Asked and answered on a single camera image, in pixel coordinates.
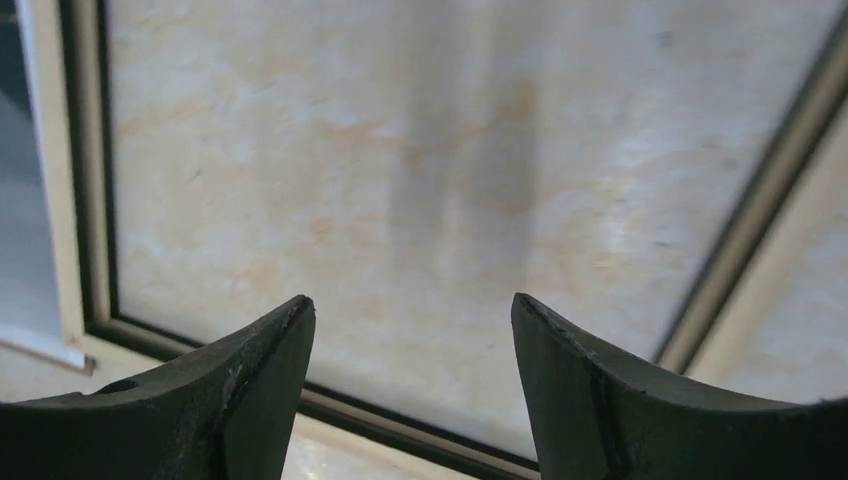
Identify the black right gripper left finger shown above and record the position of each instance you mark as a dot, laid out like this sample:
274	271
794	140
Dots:
223	411

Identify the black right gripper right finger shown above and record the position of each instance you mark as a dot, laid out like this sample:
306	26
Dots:
600	412

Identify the wooden picture frame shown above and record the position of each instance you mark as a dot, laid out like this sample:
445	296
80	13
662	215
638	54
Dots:
649	170

